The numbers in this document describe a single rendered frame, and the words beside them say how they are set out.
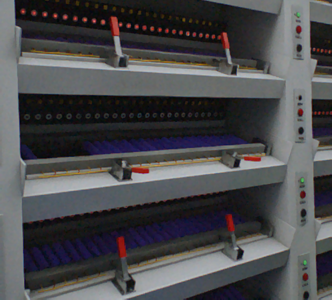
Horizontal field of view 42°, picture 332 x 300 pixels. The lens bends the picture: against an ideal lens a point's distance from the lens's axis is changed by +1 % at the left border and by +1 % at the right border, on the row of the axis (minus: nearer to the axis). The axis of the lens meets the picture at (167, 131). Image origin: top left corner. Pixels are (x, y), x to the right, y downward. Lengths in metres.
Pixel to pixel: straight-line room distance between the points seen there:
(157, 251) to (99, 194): 0.21
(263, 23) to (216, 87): 0.27
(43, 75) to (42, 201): 0.19
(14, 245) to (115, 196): 0.18
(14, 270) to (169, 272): 0.31
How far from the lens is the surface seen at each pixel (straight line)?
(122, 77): 0.75
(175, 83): 0.81
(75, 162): 0.75
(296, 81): 1.06
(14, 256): 0.68
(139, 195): 0.77
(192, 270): 0.89
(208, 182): 0.86
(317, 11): 1.17
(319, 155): 1.16
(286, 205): 1.05
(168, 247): 0.90
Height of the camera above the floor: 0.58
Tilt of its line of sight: 1 degrees down
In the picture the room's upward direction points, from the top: 2 degrees counter-clockwise
